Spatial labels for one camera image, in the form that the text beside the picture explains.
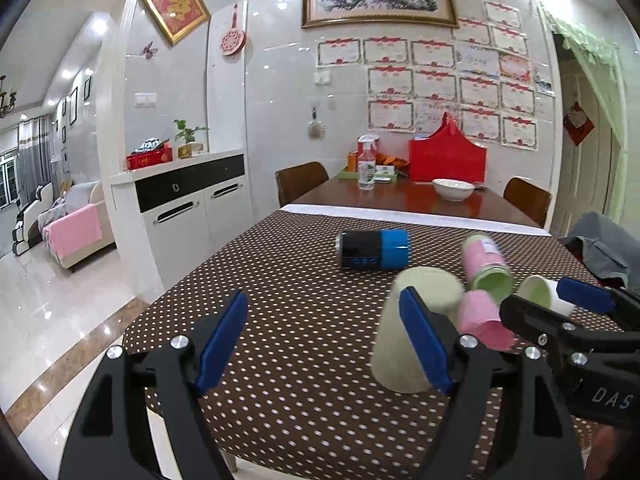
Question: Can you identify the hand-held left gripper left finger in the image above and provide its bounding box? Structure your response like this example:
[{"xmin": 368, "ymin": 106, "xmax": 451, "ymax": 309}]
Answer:
[{"xmin": 57, "ymin": 290, "xmax": 250, "ymax": 480}]

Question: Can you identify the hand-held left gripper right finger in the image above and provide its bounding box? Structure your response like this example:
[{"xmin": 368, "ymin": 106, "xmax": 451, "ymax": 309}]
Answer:
[{"xmin": 398, "ymin": 286, "xmax": 588, "ymax": 480}]

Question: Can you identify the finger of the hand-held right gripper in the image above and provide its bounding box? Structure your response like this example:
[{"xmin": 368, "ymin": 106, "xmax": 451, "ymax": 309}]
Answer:
[
  {"xmin": 556, "ymin": 277, "xmax": 640, "ymax": 332},
  {"xmin": 499, "ymin": 294, "xmax": 591, "ymax": 361}
]

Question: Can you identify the white cup green inside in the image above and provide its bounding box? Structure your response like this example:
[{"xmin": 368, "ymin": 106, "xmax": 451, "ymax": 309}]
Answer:
[{"xmin": 517, "ymin": 275, "xmax": 576, "ymax": 318}]

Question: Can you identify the pale green cup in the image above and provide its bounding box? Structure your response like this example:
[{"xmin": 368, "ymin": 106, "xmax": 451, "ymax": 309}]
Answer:
[{"xmin": 370, "ymin": 266, "xmax": 465, "ymax": 395}]

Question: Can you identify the pink cup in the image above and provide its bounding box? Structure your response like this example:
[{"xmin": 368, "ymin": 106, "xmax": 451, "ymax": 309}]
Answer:
[{"xmin": 457, "ymin": 291, "xmax": 518, "ymax": 352}]

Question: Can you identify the person's right hand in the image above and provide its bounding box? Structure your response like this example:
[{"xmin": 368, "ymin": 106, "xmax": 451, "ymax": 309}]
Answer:
[{"xmin": 591, "ymin": 422, "xmax": 640, "ymax": 480}]

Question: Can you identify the grey cloth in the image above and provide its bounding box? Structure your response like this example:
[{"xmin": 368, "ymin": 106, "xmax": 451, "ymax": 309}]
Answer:
[{"xmin": 557, "ymin": 211, "xmax": 633, "ymax": 281}]

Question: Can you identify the pink tumbler green lid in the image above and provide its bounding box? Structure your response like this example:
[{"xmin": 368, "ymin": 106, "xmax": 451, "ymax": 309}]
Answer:
[{"xmin": 461, "ymin": 234, "xmax": 515, "ymax": 303}]

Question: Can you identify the brown polka-dot tablecloth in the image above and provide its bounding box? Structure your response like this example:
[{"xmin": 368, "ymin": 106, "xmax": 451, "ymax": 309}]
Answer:
[{"xmin": 121, "ymin": 208, "xmax": 640, "ymax": 480}]

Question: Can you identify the black bottle blue cap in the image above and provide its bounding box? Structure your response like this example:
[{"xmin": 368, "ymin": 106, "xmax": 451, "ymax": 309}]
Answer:
[{"xmin": 336, "ymin": 229, "xmax": 411, "ymax": 271}]

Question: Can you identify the brown chair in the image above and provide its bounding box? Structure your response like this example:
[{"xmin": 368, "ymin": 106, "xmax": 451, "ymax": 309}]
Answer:
[
  {"xmin": 275, "ymin": 161, "xmax": 330, "ymax": 208},
  {"xmin": 503, "ymin": 176, "xmax": 552, "ymax": 228}
]

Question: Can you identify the white black cabinet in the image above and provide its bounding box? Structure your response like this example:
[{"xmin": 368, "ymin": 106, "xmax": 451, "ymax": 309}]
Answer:
[{"xmin": 110, "ymin": 149, "xmax": 247, "ymax": 291}]

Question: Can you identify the white bowl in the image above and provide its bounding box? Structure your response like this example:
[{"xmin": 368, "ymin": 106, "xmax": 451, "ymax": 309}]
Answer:
[{"xmin": 432, "ymin": 178, "xmax": 476, "ymax": 203}]

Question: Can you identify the red door ornament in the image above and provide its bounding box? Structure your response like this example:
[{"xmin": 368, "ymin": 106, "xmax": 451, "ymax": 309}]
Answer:
[{"xmin": 563, "ymin": 101, "xmax": 596, "ymax": 147}]

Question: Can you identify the red gift bag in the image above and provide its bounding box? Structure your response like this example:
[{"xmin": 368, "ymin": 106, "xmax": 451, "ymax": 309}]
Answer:
[{"xmin": 408, "ymin": 112, "xmax": 488, "ymax": 184}]

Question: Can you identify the clear spray bottle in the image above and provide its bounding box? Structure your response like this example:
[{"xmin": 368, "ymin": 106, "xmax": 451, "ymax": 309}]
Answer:
[{"xmin": 356, "ymin": 135, "xmax": 379, "ymax": 192}]

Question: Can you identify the green tray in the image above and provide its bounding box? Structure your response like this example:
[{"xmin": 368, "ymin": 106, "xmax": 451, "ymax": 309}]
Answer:
[{"xmin": 337, "ymin": 165, "xmax": 398, "ymax": 183}]

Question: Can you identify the pink blanket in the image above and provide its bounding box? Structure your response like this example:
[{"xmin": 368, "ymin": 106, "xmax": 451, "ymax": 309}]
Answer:
[{"xmin": 42, "ymin": 205, "xmax": 103, "ymax": 264}]

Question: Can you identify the beige sofa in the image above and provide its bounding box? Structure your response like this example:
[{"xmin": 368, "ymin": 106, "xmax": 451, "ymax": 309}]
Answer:
[{"xmin": 42, "ymin": 181, "xmax": 119, "ymax": 273}]

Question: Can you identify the red box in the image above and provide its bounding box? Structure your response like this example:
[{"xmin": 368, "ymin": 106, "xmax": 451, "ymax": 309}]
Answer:
[{"xmin": 126, "ymin": 137, "xmax": 174, "ymax": 170}]

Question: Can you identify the small potted plant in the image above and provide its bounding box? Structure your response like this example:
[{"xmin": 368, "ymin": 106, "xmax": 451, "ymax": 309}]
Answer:
[{"xmin": 174, "ymin": 119, "xmax": 210, "ymax": 159}]

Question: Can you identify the white massage chair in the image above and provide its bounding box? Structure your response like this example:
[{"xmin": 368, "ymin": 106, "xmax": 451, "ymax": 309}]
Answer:
[{"xmin": 12, "ymin": 183, "xmax": 54, "ymax": 256}]

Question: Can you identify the green door curtain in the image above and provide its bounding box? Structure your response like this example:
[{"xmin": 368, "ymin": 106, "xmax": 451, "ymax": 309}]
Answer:
[{"xmin": 542, "ymin": 7, "xmax": 628, "ymax": 221}]

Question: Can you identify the grey window curtain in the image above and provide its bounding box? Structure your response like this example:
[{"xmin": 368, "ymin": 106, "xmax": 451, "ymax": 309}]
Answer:
[{"xmin": 17, "ymin": 115, "xmax": 51, "ymax": 202}]

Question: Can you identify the pink hanging ornament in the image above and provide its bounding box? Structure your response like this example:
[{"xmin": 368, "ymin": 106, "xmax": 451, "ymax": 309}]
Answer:
[{"xmin": 221, "ymin": 4, "xmax": 247, "ymax": 58}]

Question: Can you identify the chandelier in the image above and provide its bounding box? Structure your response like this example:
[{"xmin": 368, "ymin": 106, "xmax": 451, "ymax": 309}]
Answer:
[{"xmin": 0, "ymin": 76, "xmax": 19, "ymax": 120}]

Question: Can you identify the red gold framed picture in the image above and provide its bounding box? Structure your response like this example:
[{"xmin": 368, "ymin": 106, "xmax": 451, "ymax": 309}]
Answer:
[{"xmin": 140, "ymin": 0, "xmax": 211, "ymax": 46}]

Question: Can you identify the group of wall certificates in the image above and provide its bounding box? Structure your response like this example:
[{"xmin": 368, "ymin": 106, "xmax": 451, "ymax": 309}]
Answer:
[{"xmin": 316, "ymin": 0, "xmax": 556, "ymax": 152}]

